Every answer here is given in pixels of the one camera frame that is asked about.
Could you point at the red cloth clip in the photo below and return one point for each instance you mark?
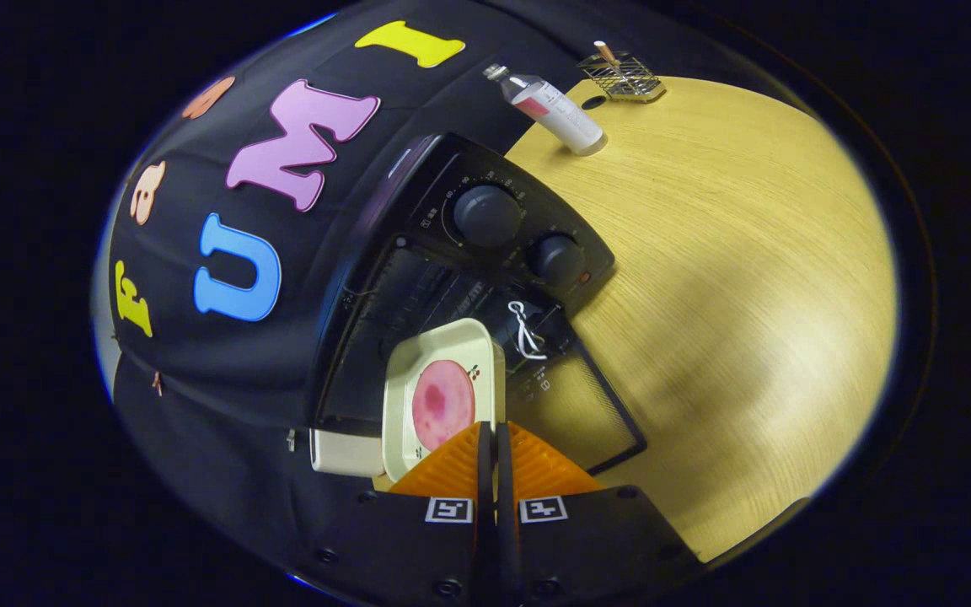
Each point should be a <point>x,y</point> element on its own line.
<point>157,384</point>

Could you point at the black round table cap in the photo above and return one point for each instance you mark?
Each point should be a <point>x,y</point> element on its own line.
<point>593,102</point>

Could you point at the black toaster oven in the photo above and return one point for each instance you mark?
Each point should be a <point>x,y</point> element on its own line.
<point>485,215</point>

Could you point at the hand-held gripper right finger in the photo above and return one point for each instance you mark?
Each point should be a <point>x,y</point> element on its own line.
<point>587,539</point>

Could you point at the white pop-up toaster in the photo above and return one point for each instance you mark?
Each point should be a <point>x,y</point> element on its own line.
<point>342,455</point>

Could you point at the wooden stick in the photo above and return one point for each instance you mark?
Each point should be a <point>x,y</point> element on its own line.
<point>605,53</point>

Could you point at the black backdrop cloth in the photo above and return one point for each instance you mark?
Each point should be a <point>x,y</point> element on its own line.
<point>199,405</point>

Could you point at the pink round food slice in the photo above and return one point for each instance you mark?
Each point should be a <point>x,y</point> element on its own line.
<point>442,400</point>

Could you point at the cream square cherry-print plate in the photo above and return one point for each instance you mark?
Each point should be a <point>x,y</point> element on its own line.
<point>443,341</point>

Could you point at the clear glass bottle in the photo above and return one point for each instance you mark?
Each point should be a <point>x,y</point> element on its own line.
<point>557,110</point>

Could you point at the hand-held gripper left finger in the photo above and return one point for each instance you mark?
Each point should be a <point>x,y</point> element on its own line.
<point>418,539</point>

